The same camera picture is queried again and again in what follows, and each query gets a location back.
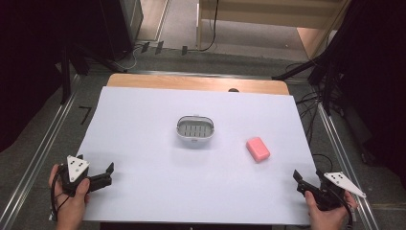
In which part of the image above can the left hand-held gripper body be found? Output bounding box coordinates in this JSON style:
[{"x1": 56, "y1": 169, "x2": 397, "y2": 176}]
[{"x1": 58, "y1": 155, "x2": 113, "y2": 196}]

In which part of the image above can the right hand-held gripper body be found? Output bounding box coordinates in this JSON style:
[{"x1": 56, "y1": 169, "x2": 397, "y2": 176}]
[{"x1": 296, "y1": 171, "x2": 367, "y2": 212}]

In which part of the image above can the pink soap bar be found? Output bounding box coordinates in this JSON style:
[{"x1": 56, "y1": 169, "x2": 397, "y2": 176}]
[{"x1": 245, "y1": 136, "x2": 272, "y2": 164}]

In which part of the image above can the white soap dish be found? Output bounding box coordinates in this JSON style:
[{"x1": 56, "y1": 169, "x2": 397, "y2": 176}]
[{"x1": 175, "y1": 114, "x2": 215, "y2": 150}]

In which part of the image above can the person's left hand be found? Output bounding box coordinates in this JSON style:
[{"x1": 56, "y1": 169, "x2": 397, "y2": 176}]
[{"x1": 48, "y1": 164, "x2": 91, "y2": 230}]

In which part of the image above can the person's right hand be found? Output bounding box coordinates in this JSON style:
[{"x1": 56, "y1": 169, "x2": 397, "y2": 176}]
[{"x1": 304, "y1": 190, "x2": 359, "y2": 230}]

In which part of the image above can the white table sheet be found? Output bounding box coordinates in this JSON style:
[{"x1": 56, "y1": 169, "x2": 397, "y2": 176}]
[{"x1": 76, "y1": 85, "x2": 318, "y2": 226}]

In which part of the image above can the black metal stand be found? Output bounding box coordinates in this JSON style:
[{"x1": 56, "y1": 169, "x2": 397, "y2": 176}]
[
  {"x1": 271, "y1": 52, "x2": 341, "y2": 117},
  {"x1": 59, "y1": 42, "x2": 129, "y2": 105}
]

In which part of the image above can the black curtain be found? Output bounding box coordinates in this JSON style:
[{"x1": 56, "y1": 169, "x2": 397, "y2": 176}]
[
  {"x1": 331, "y1": 0, "x2": 406, "y2": 190},
  {"x1": 0, "y1": 0, "x2": 106, "y2": 153}
]

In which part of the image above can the wooden table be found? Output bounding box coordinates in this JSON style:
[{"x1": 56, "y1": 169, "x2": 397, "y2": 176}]
[{"x1": 105, "y1": 73, "x2": 290, "y2": 96}]

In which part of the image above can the black cabinet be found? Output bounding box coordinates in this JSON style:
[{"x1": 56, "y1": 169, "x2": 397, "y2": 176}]
[{"x1": 98, "y1": 0, "x2": 145, "y2": 62}]

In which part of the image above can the light wooden shelf unit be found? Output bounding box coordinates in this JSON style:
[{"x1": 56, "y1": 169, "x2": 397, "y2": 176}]
[{"x1": 195, "y1": 0, "x2": 352, "y2": 60}]

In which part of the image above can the metal floor rail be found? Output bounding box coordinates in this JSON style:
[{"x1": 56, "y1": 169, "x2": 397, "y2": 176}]
[
  {"x1": 316, "y1": 103, "x2": 381, "y2": 230},
  {"x1": 0, "y1": 74, "x2": 82, "y2": 230}
]

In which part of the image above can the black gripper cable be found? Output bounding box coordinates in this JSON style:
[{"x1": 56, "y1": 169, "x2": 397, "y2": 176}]
[
  {"x1": 50, "y1": 166, "x2": 71, "y2": 222},
  {"x1": 329, "y1": 186, "x2": 354, "y2": 228}
]

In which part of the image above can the bundle of black floor cables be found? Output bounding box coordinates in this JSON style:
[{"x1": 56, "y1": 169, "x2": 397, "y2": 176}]
[{"x1": 295, "y1": 90, "x2": 322, "y2": 147}]

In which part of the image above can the white floor cable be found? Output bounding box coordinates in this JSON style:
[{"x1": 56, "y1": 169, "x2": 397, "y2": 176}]
[{"x1": 113, "y1": 44, "x2": 145, "y2": 73}]

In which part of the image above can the black hanging cable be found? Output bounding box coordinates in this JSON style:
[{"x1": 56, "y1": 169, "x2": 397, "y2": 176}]
[{"x1": 198, "y1": 0, "x2": 221, "y2": 53}]

